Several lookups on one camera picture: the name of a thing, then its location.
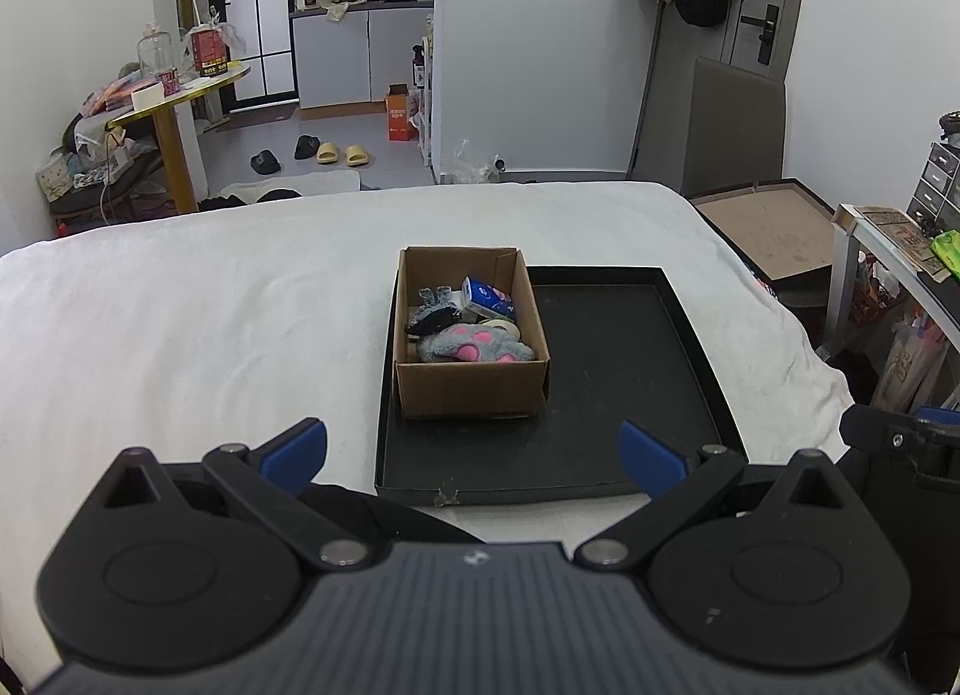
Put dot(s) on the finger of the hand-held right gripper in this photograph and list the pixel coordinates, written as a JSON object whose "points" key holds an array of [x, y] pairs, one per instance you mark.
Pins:
{"points": [[892, 432]]}

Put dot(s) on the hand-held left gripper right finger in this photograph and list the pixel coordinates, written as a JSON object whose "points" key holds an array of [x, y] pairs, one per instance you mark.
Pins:
{"points": [[649, 459]]}

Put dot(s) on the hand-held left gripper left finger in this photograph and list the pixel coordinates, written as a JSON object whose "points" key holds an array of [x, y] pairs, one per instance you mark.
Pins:
{"points": [[296, 451]]}

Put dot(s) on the black shallow tray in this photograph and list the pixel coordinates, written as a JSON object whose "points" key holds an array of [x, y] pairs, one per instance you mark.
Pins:
{"points": [[615, 365]]}

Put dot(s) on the grey plush paw pink pads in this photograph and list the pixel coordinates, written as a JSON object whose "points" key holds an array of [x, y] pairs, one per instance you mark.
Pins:
{"points": [[442, 344]]}

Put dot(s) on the brown cardboard box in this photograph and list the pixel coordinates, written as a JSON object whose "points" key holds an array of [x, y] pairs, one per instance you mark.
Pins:
{"points": [[469, 387]]}

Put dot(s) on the small grey dark plush toy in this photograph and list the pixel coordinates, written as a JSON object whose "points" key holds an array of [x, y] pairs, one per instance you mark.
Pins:
{"points": [[435, 299]]}

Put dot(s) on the blue tissue pack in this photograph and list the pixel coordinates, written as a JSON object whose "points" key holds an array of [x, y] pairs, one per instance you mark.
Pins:
{"points": [[487, 297]]}

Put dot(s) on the beige printed bag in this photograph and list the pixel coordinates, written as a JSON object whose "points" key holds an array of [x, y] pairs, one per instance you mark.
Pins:
{"points": [[911, 365]]}

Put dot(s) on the white desk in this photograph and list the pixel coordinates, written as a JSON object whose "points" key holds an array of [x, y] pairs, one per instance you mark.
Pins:
{"points": [[885, 245]]}

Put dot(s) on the green packet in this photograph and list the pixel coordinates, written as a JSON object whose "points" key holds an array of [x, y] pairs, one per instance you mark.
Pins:
{"points": [[949, 249]]}

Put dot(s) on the small grey drawer unit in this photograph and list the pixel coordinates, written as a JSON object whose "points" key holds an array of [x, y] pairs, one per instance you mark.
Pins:
{"points": [[937, 185]]}

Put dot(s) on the dark clothes pile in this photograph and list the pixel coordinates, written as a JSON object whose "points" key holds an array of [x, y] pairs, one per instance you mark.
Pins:
{"points": [[247, 198]]}

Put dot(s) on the white floor mat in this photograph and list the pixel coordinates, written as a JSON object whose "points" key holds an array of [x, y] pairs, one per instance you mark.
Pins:
{"points": [[315, 182]]}

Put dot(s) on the black slipper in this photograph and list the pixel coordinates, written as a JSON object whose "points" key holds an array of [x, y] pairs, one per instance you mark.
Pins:
{"points": [[307, 147], [265, 162]]}

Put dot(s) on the yellow slipper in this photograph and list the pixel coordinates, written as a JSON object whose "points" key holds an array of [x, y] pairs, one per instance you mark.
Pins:
{"points": [[327, 153], [356, 155]]}

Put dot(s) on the round yellow table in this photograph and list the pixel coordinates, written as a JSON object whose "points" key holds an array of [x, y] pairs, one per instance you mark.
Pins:
{"points": [[176, 140]]}

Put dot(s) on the clear plastic bag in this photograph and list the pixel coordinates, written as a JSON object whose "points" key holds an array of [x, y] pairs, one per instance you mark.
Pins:
{"points": [[471, 166]]}

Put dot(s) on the dark door mat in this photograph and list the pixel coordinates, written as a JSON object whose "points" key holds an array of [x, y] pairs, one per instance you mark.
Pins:
{"points": [[262, 117]]}

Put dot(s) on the grey upright board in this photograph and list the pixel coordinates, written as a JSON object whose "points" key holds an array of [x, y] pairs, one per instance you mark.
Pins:
{"points": [[731, 132]]}

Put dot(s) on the cluttered dark chair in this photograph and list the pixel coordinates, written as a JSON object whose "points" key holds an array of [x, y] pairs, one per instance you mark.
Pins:
{"points": [[97, 177]]}

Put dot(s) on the orange carton box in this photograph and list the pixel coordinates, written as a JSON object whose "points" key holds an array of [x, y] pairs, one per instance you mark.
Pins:
{"points": [[400, 117]]}

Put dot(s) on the white slim rack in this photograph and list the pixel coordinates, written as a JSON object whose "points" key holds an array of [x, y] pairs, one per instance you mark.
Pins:
{"points": [[427, 110]]}

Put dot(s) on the small white box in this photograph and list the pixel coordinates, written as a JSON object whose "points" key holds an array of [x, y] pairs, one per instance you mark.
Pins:
{"points": [[147, 98]]}

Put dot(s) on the small pink can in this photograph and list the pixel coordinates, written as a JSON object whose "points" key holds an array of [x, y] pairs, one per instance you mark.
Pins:
{"points": [[168, 81]]}

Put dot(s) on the white kitchen cabinet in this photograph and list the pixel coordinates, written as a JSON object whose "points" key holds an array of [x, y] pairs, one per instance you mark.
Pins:
{"points": [[337, 57]]}

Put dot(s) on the black spray bottle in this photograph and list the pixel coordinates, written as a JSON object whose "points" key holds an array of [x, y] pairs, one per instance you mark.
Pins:
{"points": [[418, 68]]}

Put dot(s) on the red carton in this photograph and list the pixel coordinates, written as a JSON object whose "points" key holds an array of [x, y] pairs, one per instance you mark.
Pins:
{"points": [[208, 53]]}

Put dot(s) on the clear glass jar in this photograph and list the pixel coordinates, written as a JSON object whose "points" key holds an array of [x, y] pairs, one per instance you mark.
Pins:
{"points": [[154, 50]]}

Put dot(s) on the black framed glass door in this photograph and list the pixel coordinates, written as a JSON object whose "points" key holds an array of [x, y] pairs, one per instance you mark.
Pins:
{"points": [[255, 5]]}

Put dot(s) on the brown board black frame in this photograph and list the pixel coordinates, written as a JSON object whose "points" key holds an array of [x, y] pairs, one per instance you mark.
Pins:
{"points": [[780, 230]]}

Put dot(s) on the small white camera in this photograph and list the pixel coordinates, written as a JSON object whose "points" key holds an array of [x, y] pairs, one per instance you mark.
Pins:
{"points": [[501, 164]]}

